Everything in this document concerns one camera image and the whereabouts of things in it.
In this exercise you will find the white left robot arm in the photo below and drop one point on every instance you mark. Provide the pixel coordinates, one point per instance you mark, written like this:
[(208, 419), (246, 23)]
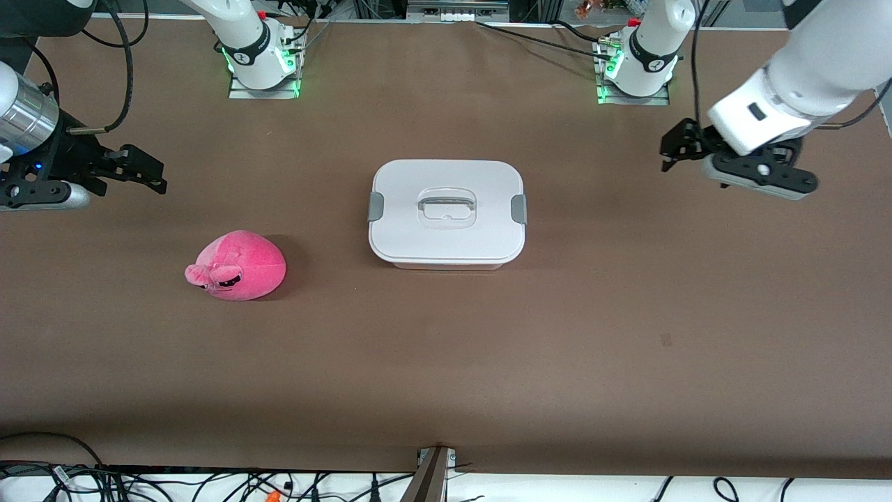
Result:
[(801, 77)]

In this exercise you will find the copper coloured object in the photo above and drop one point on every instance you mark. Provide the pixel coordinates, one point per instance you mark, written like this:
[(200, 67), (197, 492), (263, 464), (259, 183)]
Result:
[(589, 8)]

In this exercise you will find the pink plastic box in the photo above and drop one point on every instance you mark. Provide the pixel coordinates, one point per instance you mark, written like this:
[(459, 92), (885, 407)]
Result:
[(446, 266)]

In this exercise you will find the pink plush toy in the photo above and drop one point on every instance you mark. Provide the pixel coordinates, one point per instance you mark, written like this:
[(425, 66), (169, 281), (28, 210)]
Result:
[(251, 265)]

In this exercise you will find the white power strip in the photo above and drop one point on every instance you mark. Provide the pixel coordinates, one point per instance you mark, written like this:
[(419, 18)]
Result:
[(456, 14)]

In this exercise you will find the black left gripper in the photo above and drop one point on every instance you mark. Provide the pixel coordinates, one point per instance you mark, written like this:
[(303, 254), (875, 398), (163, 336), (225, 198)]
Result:
[(699, 139)]

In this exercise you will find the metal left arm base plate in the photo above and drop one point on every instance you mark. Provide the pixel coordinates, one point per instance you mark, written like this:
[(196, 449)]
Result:
[(627, 100)]

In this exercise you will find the metal frame bracket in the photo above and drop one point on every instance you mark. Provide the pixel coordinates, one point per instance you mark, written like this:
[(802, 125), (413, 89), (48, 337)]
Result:
[(428, 481)]

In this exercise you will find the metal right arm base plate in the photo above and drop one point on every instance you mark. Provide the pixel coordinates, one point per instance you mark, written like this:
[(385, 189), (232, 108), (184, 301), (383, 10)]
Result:
[(265, 94)]

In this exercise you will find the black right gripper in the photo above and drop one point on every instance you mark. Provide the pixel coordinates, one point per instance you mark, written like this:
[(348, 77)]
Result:
[(75, 152)]

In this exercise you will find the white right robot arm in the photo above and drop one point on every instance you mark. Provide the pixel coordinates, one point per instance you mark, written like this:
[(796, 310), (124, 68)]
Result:
[(244, 42)]

